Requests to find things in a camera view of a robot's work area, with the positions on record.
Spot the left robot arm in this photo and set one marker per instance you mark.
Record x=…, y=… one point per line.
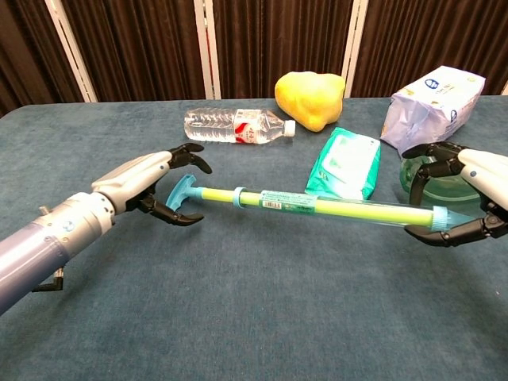
x=47, y=246

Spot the transparent syringe barrel blue tip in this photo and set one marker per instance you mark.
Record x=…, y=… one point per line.
x=285, y=202

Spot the green spray bottle black trigger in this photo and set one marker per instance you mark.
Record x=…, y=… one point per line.
x=440, y=190

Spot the clear plastic water bottle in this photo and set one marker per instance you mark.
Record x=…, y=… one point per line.
x=214, y=125

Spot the brown curtain panel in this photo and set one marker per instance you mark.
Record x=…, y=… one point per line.
x=428, y=35
x=278, y=35
x=139, y=47
x=24, y=51

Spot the green wet wipes pack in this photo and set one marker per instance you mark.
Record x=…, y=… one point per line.
x=345, y=162

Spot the white partition post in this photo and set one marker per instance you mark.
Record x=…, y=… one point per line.
x=207, y=51
x=71, y=51
x=354, y=51
x=504, y=89

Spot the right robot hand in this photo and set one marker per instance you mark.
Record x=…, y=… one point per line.
x=488, y=174

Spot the blue felt table mat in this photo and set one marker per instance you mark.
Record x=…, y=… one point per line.
x=238, y=297

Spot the yellow duck toy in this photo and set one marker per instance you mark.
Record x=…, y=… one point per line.
x=309, y=99

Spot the white blue tissue pack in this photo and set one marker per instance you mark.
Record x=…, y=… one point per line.
x=428, y=107

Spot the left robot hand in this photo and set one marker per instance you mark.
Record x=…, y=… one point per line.
x=131, y=178

